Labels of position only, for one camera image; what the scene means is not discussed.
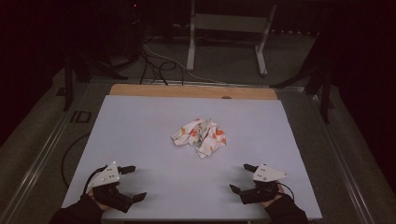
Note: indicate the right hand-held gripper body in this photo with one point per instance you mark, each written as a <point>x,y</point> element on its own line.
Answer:
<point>264,174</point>

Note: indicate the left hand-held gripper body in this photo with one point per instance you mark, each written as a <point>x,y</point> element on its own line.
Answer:
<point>107,177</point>

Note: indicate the white fruit print pants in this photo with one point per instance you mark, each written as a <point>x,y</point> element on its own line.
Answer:
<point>202,137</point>

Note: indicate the person's right hand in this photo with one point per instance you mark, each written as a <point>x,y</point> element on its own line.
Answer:
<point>281,192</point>

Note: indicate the person's left hand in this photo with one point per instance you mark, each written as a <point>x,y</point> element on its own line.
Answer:
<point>99,204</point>

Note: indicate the pale blue table mat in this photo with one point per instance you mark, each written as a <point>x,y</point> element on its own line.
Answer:
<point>140,130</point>

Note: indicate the dark metal stand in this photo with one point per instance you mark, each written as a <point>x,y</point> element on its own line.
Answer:
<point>325,93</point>
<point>68,84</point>

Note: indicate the dark equipment with red light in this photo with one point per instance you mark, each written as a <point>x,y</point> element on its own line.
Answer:
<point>134,25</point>

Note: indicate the white metal stand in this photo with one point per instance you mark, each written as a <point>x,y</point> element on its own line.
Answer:
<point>230,22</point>

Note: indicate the metal floor rail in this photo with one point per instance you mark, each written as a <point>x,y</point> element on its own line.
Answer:
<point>342,161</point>
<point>37,161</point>

